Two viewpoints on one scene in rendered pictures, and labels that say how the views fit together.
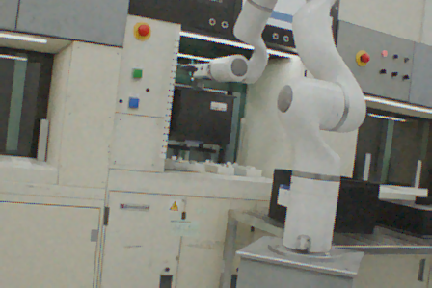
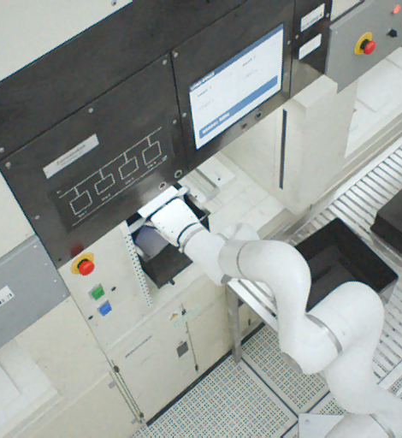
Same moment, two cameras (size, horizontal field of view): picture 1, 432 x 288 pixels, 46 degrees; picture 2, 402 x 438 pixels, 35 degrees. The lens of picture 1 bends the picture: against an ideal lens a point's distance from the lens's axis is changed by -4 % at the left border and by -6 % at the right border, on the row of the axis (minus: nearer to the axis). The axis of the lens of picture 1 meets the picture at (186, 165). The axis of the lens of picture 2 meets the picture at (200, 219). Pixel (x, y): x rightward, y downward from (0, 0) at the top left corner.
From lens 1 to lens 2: 1.93 m
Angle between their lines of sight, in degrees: 55
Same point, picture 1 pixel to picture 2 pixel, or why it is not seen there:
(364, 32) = (368, 10)
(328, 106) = not seen: outside the picture
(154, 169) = (145, 315)
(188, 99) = (160, 259)
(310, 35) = (352, 407)
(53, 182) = (58, 399)
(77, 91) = (43, 353)
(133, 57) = (85, 286)
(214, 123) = not seen: hidden behind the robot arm
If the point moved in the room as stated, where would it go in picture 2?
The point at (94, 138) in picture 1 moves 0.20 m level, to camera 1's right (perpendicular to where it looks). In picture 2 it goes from (79, 355) to (147, 333)
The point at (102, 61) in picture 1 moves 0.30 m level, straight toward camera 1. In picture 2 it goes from (54, 318) to (100, 425)
